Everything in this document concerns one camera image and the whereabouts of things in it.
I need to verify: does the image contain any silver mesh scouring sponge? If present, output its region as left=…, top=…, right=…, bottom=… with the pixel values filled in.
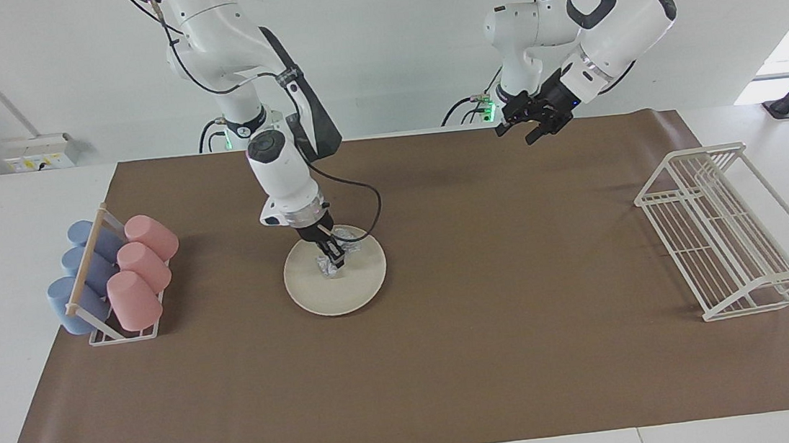
left=312, top=226, right=365, bottom=280

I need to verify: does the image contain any pink plastic cup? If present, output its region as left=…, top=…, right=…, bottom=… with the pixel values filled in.
left=115, top=238, right=174, bottom=296
left=105, top=267, right=165, bottom=334
left=122, top=211, right=182, bottom=266

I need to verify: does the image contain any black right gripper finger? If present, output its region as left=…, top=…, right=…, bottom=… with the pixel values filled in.
left=324, top=232, right=349, bottom=267
left=313, top=238, right=339, bottom=273

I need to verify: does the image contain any white wall outlet box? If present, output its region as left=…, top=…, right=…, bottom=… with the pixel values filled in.
left=0, top=131, right=80, bottom=175

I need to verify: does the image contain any round cream plate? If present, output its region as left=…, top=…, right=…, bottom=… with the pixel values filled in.
left=279, top=220, right=391, bottom=321

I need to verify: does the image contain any brown paper table mat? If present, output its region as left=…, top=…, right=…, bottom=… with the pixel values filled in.
left=0, top=95, right=789, bottom=443

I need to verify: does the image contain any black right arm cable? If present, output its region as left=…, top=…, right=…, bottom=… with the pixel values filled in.
left=125, top=0, right=387, bottom=264

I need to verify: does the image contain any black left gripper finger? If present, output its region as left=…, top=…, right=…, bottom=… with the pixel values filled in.
left=524, top=120, right=556, bottom=146
left=493, top=92, right=538, bottom=136

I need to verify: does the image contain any black base cable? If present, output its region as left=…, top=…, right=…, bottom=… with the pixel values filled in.
left=434, top=66, right=510, bottom=128
left=197, top=117, right=223, bottom=154

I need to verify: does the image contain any blue plastic cup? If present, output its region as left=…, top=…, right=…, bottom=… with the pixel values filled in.
left=60, top=243, right=120, bottom=297
left=66, top=217, right=125, bottom=264
left=45, top=273, right=112, bottom=339

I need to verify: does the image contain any white cup rack wooden bar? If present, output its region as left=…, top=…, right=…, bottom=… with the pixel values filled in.
left=55, top=197, right=179, bottom=349

